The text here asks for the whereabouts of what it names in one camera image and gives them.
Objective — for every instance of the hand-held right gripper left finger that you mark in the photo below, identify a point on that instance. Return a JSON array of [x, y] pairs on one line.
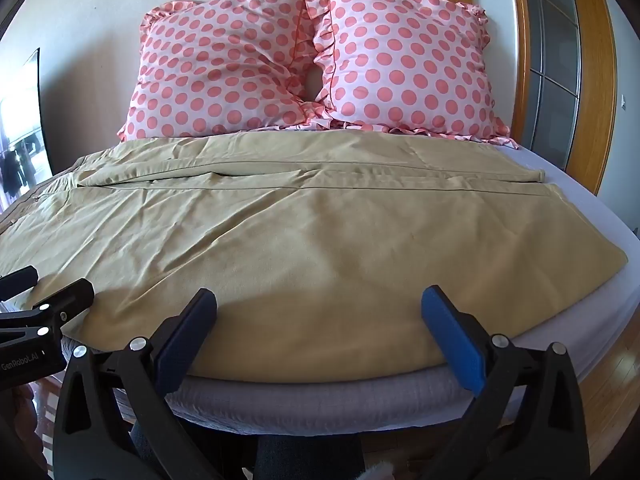
[[191, 336]]

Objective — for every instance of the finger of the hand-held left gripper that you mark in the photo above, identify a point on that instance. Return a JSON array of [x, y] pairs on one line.
[[70, 299], [20, 278]]

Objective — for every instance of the bed with lavender sheet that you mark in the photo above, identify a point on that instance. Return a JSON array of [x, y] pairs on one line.
[[310, 402]]

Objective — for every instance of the wooden door with glass panels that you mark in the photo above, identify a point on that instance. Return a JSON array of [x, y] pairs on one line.
[[555, 60]]

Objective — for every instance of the white furry slipper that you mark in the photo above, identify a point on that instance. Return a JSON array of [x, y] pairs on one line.
[[374, 473]]

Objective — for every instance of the tan bed cover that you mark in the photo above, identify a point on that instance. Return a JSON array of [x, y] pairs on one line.
[[310, 240]]

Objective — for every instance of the person's dark trouser leg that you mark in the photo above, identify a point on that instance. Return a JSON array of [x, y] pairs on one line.
[[305, 460]]

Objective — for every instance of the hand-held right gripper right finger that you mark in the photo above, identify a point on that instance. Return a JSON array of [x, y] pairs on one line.
[[452, 337]]

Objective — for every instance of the pink polka dot pillow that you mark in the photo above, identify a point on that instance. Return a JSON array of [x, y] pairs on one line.
[[215, 70], [405, 65]]

